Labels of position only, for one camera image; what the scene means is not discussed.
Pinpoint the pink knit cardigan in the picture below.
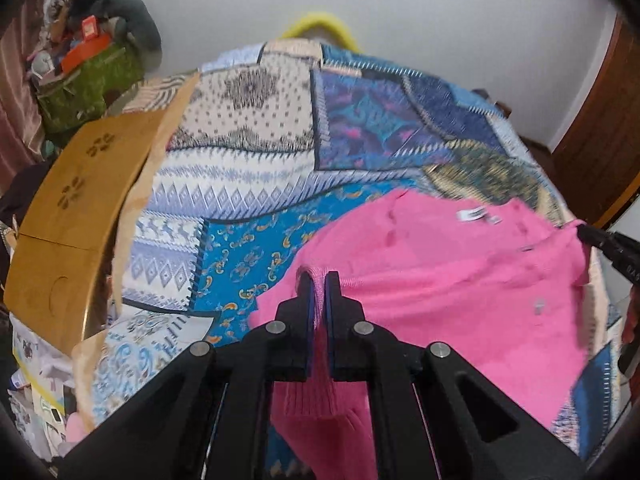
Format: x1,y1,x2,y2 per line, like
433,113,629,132
247,187,592,480

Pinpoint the wooden door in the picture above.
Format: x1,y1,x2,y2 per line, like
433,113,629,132
552,18,639,228

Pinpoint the paper clutter pile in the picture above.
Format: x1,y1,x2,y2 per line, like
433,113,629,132
8,315,77,462

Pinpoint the wooden folding lap table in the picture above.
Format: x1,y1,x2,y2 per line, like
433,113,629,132
4,110,165,354

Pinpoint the patchwork patterned bedspread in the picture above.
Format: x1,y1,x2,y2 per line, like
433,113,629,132
75,40,622,460

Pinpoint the striped pink curtain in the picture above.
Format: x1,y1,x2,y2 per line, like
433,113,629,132
0,0,44,192

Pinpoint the green storage basket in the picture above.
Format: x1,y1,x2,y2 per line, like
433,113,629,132
36,44,144,136

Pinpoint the dark green plush toy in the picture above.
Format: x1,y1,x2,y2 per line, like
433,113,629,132
91,0,162,52

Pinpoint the yellow foam tube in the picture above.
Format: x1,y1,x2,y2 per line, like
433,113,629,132
281,12,362,53

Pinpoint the orange box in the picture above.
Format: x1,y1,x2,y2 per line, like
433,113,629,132
61,15,113,75

